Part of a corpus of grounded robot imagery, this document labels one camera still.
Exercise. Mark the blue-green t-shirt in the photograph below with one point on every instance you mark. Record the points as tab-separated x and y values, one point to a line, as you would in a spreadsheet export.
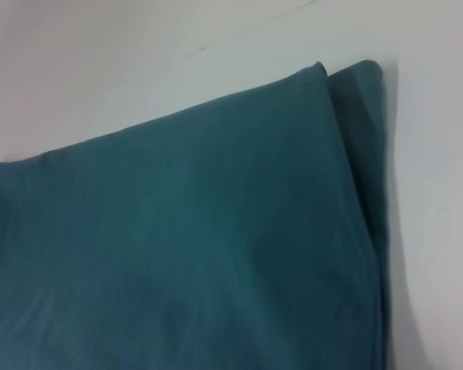
177	250

